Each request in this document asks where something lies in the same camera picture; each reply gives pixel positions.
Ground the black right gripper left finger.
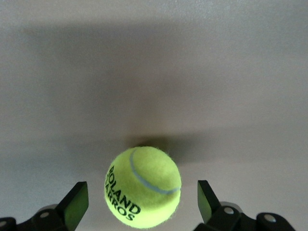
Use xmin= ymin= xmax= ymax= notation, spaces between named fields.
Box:
xmin=16 ymin=181 xmax=90 ymax=231

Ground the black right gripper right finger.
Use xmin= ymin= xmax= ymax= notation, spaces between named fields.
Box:
xmin=194 ymin=180 xmax=260 ymax=231

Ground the yellow Roland Garros tennis ball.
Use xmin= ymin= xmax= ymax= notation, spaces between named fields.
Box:
xmin=104 ymin=146 xmax=182 ymax=229

